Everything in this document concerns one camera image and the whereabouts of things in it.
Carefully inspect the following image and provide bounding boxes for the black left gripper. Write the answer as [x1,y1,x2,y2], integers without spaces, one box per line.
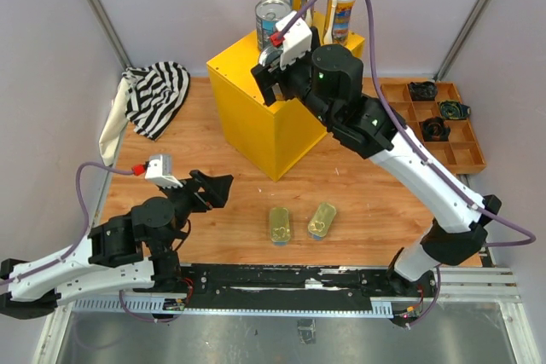
[159,169,234,252]

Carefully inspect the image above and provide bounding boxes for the black white striped cloth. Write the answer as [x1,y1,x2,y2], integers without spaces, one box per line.
[98,61,191,166]

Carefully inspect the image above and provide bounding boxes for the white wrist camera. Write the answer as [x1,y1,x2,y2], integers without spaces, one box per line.
[279,18,312,70]
[131,153,183,188]

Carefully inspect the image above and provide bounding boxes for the black cloth roll back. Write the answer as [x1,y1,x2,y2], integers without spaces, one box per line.
[408,81,438,101]

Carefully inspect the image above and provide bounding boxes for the yellow tall congee can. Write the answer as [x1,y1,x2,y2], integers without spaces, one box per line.
[322,0,356,45]

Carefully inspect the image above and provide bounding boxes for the blue Progresso soup can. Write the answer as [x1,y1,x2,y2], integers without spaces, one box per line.
[255,0,292,51]

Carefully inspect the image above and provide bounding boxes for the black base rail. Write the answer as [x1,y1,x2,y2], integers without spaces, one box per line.
[153,263,439,326]

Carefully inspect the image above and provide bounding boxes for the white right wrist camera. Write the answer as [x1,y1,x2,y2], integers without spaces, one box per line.
[279,18,312,70]

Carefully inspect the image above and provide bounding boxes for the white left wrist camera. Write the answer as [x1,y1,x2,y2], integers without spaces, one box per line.
[131,153,183,188]

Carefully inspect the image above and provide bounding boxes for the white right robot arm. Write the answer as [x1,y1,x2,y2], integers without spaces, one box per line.
[251,28,502,296]

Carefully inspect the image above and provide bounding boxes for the yellow cabinet box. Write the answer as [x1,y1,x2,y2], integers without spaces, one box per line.
[206,31,366,182]

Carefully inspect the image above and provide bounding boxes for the gold tin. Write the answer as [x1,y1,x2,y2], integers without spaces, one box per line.
[307,202,337,240]
[269,207,292,246]

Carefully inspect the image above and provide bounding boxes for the black cloth roll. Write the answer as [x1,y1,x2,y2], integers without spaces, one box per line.
[420,117,450,142]
[408,81,438,101]

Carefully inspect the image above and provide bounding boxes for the dark green patterned cloth roll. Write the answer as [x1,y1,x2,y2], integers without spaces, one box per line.
[439,101,471,120]

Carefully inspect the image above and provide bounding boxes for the black cloth roll middle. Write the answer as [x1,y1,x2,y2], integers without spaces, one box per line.
[420,117,450,142]

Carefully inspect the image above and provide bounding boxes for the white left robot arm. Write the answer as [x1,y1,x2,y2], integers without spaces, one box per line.
[1,169,234,320]

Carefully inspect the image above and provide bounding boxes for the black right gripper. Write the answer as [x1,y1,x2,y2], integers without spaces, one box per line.
[251,41,335,127]

